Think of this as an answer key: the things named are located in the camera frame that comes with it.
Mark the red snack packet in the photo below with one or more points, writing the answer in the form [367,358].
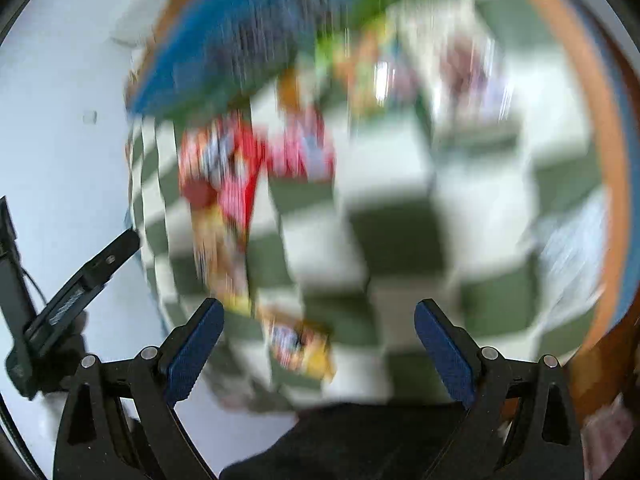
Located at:
[219,167]

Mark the yellow noodle packet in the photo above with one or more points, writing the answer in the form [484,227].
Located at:
[299,346]

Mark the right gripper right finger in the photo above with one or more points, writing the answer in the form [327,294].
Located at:
[473,448]

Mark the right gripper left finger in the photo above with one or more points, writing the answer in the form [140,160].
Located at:
[159,378]

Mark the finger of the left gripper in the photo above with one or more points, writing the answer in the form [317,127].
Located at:
[81,289]

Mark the green white checkered blanket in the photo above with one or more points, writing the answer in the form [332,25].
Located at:
[507,235]

